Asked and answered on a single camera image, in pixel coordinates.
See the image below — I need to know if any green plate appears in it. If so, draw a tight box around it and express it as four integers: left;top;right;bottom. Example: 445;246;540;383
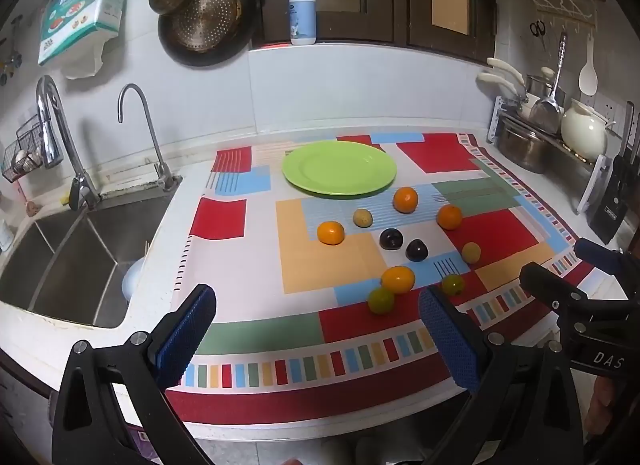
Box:
282;140;398;199

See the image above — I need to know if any white wire wall rack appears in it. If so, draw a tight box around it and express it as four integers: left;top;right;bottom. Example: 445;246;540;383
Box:
502;0;599;30

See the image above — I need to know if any stainless steel sink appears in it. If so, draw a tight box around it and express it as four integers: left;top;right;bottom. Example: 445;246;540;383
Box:
0;190;176;328

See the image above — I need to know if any green white bag box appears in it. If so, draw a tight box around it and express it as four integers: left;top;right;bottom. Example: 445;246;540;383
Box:
38;0;130;79

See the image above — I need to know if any white ceramic pot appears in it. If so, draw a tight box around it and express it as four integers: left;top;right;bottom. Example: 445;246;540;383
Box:
561;99;617;162

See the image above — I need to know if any brass colander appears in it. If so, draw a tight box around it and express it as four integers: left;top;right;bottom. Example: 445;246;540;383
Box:
170;0;244;53

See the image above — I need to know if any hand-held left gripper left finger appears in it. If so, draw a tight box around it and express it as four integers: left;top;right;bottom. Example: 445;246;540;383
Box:
51;283;217;465

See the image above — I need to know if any white bowl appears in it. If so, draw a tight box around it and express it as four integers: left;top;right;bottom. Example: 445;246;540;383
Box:
121;257;147;302

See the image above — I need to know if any white rice spoon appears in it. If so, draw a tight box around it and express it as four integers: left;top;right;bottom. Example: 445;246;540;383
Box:
579;32;599;96

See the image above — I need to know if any white pump soap bottle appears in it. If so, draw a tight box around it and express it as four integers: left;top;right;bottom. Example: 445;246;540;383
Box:
289;0;317;46

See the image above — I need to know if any stainless steel pot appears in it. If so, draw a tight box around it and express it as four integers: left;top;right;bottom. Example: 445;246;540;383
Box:
495;112;552;174

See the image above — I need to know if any black wire basket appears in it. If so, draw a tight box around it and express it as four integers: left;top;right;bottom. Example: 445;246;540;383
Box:
1;115;64;182

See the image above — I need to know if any slim gooseneck faucet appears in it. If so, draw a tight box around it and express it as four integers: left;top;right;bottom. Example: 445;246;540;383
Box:
118;84;183;191

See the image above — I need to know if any metal skimmer ladle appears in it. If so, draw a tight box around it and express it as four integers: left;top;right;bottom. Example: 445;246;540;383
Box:
529;32;569;135

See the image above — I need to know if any colourful patchwork table mat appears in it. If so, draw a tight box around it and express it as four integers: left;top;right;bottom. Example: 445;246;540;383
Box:
165;132;596;428

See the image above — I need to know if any chrome kitchen faucet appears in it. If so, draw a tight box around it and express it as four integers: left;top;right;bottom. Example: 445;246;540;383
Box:
36;75;101;211

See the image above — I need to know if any white handled knife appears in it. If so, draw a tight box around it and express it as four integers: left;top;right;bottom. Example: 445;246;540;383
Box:
487;58;526;88
476;72;529;102

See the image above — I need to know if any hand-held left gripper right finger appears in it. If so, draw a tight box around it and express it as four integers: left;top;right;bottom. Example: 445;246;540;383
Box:
419;287;586;465

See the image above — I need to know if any orange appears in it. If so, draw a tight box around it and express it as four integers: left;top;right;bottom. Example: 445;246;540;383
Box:
381;265;416;294
436;204;464;231
392;186;419;214
316;221;346;246

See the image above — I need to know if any black knife block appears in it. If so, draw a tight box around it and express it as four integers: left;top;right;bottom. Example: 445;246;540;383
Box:
587;101;640;246

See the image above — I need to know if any metal dish rack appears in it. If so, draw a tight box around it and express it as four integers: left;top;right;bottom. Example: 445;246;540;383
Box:
489;95;613;216

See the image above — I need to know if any black frying pan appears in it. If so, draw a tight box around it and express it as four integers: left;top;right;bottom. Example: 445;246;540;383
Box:
158;0;261;67

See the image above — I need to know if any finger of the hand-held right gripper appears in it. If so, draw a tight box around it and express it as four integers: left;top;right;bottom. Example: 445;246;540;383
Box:
520;262;640;328
573;238;640;278

